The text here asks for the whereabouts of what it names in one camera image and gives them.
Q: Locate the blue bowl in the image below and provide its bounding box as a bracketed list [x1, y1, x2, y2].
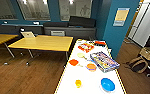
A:
[100, 77, 116, 93]

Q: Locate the open laptop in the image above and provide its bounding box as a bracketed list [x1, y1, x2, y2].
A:
[20, 31, 36, 39]

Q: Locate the red game box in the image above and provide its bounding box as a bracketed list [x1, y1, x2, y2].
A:
[78, 41, 96, 54]

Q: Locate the red orange flat item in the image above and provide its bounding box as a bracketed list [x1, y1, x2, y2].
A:
[68, 58, 80, 67]

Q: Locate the long grey sofa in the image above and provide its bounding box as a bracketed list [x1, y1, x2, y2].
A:
[42, 21, 98, 41]

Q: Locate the light grey sofa pillow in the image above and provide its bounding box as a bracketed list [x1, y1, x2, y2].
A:
[50, 30, 66, 37]

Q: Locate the black red flat item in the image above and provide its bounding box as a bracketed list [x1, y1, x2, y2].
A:
[93, 39, 107, 47]

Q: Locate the orange bowl pale rim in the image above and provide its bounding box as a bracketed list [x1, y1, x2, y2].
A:
[85, 62, 98, 73]

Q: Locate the dark sofa back cushion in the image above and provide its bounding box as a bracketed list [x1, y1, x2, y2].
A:
[68, 15, 97, 29]

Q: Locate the colourful board game box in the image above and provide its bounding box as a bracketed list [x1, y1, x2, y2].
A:
[89, 50, 121, 73]

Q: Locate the long wooden table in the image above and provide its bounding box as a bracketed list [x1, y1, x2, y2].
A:
[0, 33, 19, 59]
[6, 34, 74, 66]

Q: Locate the small orange plastic bowl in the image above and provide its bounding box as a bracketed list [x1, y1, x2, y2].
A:
[74, 79, 83, 89]

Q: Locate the white activity table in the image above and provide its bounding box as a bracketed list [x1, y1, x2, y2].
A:
[53, 38, 128, 94]

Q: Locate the grey framed interior window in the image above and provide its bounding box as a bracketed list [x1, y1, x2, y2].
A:
[0, 0, 19, 21]
[16, 0, 52, 22]
[58, 0, 94, 22]

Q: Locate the small white ledge item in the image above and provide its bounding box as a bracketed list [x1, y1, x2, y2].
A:
[32, 21, 41, 25]

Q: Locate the brown backpack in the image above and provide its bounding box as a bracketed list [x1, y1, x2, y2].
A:
[128, 56, 149, 74]

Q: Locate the dark low sofa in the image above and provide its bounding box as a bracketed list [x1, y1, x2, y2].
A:
[0, 23, 45, 36]

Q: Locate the brown cardboard box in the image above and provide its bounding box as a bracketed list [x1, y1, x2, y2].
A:
[139, 47, 150, 61]

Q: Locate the small beige wall poster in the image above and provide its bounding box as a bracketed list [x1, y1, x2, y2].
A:
[112, 7, 131, 28]

